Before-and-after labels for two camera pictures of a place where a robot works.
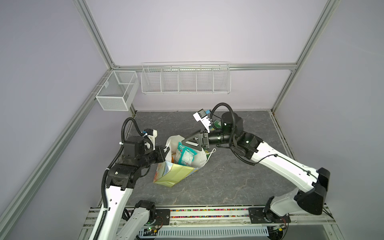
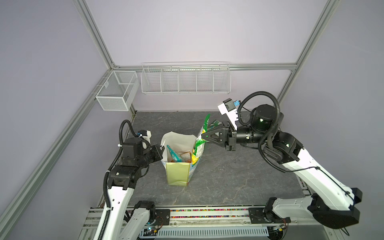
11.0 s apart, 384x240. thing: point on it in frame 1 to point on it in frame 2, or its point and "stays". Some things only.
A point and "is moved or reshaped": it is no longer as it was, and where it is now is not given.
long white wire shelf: [188, 77] stays
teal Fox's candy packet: [184, 155] is moved or reshaped
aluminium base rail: [233, 217] stays
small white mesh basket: [118, 91] stays
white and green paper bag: [170, 172] is moved or reshaped
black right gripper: [202, 136] to [229, 143]
